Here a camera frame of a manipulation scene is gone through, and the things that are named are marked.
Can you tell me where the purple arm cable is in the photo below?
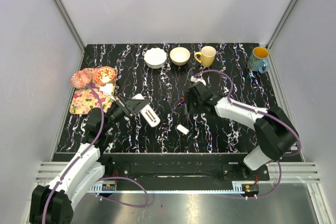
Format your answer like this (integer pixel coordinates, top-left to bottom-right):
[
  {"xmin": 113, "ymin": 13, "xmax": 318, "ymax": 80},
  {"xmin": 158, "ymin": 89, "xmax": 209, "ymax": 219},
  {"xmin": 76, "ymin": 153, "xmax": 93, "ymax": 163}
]
[
  {"xmin": 195, "ymin": 69, "xmax": 301, "ymax": 200},
  {"xmin": 41, "ymin": 83, "xmax": 149, "ymax": 224}
]

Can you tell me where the left electronics connector box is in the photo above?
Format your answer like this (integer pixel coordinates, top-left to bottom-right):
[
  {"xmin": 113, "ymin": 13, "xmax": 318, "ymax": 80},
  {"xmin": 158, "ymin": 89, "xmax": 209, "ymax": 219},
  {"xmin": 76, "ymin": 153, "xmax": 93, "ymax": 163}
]
[{"xmin": 101, "ymin": 180, "xmax": 117, "ymax": 192}]

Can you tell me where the electronics connector box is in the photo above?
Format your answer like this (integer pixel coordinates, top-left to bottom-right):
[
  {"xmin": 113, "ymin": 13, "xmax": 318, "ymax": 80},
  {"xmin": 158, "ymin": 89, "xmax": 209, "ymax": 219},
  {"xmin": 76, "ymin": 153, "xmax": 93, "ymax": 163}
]
[
  {"xmin": 243, "ymin": 184, "xmax": 259, "ymax": 193},
  {"xmin": 101, "ymin": 180, "xmax": 117, "ymax": 192}
]

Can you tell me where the white remote control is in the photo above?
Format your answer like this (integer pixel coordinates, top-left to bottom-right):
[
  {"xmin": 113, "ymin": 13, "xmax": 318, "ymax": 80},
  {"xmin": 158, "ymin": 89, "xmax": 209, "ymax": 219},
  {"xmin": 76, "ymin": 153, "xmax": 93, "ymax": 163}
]
[{"xmin": 133, "ymin": 93, "xmax": 161, "ymax": 127}]

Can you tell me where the yellow mug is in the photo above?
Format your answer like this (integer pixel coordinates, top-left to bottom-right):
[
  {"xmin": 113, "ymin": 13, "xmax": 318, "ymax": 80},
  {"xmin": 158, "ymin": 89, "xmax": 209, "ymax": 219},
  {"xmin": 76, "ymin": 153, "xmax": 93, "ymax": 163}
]
[{"xmin": 194, "ymin": 46, "xmax": 216, "ymax": 67}]

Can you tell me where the right electronics connector box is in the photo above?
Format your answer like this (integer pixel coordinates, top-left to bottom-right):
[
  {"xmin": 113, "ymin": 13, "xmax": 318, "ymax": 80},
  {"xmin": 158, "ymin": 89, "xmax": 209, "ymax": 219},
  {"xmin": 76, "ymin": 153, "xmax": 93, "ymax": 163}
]
[{"xmin": 243, "ymin": 184, "xmax": 259, "ymax": 193}]

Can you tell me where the left aluminium frame post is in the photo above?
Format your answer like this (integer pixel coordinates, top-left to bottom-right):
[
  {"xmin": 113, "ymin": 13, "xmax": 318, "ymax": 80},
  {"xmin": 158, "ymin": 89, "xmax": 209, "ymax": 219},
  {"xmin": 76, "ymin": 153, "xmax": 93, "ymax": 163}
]
[{"xmin": 38, "ymin": 0, "xmax": 87, "ymax": 49}]

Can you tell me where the blue floral mug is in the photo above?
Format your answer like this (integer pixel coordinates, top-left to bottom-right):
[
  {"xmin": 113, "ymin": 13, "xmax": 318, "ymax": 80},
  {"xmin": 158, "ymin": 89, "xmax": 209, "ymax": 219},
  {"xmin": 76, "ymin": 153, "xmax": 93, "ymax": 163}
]
[{"xmin": 247, "ymin": 47, "xmax": 269, "ymax": 73}]

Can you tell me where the white battery cover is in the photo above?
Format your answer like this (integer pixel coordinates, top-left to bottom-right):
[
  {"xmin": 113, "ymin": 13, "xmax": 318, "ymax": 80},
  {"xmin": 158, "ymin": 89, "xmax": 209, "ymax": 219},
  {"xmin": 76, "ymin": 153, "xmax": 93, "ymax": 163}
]
[{"xmin": 176, "ymin": 124, "xmax": 189, "ymax": 135}]

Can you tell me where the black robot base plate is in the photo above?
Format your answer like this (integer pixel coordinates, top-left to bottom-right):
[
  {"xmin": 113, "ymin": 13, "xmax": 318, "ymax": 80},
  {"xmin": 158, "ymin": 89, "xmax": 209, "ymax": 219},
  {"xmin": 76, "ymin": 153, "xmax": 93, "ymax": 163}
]
[{"xmin": 101, "ymin": 153, "xmax": 270, "ymax": 183}]

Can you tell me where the floral rectangular tray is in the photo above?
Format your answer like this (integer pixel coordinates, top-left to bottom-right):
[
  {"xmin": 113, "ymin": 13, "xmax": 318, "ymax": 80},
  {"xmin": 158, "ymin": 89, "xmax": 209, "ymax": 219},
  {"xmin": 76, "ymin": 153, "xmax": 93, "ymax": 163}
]
[{"xmin": 69, "ymin": 68, "xmax": 118, "ymax": 114}]

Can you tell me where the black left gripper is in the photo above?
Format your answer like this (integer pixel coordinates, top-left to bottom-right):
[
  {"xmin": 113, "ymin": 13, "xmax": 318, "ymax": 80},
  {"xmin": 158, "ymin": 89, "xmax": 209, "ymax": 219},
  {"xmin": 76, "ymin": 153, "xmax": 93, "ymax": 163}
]
[{"xmin": 102, "ymin": 94, "xmax": 149, "ymax": 132}]

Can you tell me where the cream round bowl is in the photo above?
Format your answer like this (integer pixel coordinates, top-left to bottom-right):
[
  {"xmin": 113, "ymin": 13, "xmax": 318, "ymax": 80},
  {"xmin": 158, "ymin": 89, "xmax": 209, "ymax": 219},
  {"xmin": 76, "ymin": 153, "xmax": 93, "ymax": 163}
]
[{"xmin": 170, "ymin": 47, "xmax": 190, "ymax": 66}]

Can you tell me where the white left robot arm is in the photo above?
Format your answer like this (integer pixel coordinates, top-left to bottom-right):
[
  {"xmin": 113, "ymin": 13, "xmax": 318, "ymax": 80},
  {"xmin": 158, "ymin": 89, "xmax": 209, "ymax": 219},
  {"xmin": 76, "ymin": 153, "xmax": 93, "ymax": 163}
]
[{"xmin": 29, "ymin": 94, "xmax": 149, "ymax": 223}]

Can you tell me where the red patterned shallow bowl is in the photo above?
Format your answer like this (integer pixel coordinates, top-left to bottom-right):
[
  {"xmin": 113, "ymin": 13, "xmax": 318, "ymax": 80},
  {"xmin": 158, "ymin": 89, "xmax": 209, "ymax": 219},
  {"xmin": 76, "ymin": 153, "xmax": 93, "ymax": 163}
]
[{"xmin": 70, "ymin": 69, "xmax": 92, "ymax": 89}]

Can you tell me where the right aluminium frame post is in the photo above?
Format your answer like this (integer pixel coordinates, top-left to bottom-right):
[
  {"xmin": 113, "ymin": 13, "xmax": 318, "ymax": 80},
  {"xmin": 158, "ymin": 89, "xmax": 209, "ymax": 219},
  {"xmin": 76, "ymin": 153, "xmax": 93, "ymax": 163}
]
[{"xmin": 266, "ymin": 0, "xmax": 316, "ymax": 49}]

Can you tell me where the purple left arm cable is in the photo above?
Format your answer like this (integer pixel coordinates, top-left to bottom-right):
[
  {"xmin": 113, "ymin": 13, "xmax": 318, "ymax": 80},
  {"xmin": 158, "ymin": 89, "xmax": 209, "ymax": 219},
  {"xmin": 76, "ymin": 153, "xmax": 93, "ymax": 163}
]
[{"xmin": 41, "ymin": 83, "xmax": 149, "ymax": 224}]

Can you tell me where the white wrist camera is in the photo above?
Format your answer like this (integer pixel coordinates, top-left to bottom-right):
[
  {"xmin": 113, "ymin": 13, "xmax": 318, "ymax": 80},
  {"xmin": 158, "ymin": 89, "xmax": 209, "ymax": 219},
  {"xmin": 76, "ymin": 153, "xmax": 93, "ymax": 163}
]
[
  {"xmin": 99, "ymin": 83, "xmax": 116, "ymax": 101},
  {"xmin": 190, "ymin": 76, "xmax": 206, "ymax": 85}
]

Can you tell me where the aluminium front rail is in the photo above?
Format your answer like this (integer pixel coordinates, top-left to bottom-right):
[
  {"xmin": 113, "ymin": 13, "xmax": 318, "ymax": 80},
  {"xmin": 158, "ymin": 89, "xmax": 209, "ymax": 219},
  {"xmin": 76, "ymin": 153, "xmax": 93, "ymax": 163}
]
[{"xmin": 88, "ymin": 179, "xmax": 245, "ymax": 195}]

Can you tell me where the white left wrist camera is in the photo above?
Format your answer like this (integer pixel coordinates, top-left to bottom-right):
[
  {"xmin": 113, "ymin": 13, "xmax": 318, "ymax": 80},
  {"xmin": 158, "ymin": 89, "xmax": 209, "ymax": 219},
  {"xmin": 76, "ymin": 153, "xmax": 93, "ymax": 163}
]
[{"xmin": 99, "ymin": 83, "xmax": 116, "ymax": 101}]

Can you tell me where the white scalloped bowl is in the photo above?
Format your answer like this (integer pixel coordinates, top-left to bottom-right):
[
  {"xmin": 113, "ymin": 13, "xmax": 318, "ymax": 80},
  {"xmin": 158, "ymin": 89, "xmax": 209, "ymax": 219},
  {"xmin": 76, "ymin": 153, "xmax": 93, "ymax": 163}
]
[{"xmin": 144, "ymin": 48, "xmax": 167, "ymax": 69}]

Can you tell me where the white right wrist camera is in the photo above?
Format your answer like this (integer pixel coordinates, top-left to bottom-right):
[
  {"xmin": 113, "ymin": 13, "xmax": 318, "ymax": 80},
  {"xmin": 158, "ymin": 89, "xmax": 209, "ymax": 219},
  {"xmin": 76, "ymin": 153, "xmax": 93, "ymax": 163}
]
[{"xmin": 190, "ymin": 76, "xmax": 206, "ymax": 85}]

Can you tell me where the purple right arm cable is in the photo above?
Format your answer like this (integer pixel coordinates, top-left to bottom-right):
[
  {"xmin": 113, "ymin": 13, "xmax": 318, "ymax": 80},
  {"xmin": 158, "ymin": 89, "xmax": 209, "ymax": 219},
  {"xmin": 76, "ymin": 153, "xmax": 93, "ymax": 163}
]
[{"xmin": 195, "ymin": 69, "xmax": 301, "ymax": 200}]

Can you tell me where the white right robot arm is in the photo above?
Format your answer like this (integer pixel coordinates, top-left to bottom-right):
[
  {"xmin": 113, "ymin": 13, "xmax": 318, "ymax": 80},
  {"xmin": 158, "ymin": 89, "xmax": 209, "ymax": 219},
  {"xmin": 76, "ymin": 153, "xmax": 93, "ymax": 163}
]
[{"xmin": 184, "ymin": 82, "xmax": 300, "ymax": 180}]

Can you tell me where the aluminium frame post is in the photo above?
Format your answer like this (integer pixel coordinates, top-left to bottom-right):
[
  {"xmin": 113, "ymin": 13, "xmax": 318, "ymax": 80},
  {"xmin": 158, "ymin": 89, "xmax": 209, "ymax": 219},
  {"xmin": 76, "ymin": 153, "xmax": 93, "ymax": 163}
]
[
  {"xmin": 38, "ymin": 0, "xmax": 87, "ymax": 49},
  {"xmin": 266, "ymin": 0, "xmax": 316, "ymax": 49}
]

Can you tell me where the orange floral bowl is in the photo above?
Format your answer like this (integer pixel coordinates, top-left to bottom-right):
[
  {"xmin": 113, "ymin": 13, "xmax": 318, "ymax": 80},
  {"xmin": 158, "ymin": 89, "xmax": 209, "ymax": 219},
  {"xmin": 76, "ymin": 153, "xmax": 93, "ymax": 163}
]
[{"xmin": 93, "ymin": 66, "xmax": 116, "ymax": 85}]

